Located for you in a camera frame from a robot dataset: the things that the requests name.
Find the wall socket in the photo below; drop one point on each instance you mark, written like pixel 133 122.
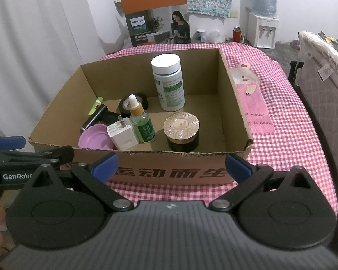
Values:
pixel 234 14

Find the pink checked tablecloth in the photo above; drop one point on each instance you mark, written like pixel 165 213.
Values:
pixel 298 135

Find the white bucket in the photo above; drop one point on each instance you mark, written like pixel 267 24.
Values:
pixel 201 35

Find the black tape roll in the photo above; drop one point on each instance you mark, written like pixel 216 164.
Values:
pixel 124 104

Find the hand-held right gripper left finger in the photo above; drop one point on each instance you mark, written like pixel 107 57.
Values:
pixel 105 164

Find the white curtain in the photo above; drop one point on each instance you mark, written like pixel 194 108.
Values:
pixel 31 47

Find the pink bear print cloth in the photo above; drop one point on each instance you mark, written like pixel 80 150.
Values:
pixel 256 104

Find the white charger plug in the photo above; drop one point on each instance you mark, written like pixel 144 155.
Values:
pixel 122 136

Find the cardboard box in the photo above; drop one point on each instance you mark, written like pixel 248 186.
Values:
pixel 59 104

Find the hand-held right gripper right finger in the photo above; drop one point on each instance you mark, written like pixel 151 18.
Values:
pixel 238 166

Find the white pill bottle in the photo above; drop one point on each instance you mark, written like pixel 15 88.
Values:
pixel 169 84

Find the white plastic bag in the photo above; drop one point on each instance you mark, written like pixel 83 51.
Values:
pixel 215 37

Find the pink lid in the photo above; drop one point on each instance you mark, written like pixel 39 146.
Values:
pixel 94 137

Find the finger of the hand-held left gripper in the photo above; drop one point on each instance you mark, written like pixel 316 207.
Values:
pixel 31 157
pixel 8 143

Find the black tube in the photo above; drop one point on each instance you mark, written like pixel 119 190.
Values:
pixel 97 115

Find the gold lid jar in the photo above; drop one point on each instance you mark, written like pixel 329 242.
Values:
pixel 181 126

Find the white quilted mattress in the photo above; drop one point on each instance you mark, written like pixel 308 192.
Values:
pixel 326 70

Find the red thermos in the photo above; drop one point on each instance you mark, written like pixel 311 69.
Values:
pixel 236 35

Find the white water dispenser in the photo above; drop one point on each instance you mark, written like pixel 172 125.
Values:
pixel 263 36

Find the green dropper bottle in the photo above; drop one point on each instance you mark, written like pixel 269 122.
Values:
pixel 142 126

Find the green tube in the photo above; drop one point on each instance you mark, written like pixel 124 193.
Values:
pixel 94 107

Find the small black case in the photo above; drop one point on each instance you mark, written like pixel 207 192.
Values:
pixel 111 117

